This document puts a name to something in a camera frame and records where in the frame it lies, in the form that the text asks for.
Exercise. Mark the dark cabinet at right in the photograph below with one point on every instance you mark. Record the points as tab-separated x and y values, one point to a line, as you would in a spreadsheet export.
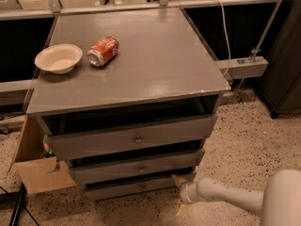
281	84

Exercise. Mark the black floor stand bar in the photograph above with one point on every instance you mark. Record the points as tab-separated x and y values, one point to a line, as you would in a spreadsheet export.
15	200

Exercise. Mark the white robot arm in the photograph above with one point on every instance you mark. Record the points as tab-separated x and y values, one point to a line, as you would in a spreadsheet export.
278	205

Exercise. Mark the grey drawer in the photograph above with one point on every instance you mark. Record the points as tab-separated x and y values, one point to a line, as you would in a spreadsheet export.
116	190
128	138
101	172

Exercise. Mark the grey top drawer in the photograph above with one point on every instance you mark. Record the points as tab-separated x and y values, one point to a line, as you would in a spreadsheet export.
128	138

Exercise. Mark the grey drawer cabinet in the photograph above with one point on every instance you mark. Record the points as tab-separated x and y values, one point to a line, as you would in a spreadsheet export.
160	73

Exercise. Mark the white paper bowl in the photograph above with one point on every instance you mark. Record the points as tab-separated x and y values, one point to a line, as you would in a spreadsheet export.
58	59

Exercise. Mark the grey bottom drawer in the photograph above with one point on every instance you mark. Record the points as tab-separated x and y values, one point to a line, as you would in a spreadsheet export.
116	190

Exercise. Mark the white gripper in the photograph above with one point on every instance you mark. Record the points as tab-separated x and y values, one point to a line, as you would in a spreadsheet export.
187	192

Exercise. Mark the orange soda can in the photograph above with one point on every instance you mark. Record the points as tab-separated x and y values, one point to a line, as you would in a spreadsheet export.
103	51

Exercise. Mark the grey middle drawer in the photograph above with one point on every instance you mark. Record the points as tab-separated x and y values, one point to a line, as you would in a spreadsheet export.
101	172

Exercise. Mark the brown cardboard box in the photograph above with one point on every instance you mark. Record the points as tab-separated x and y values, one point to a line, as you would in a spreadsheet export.
37	165

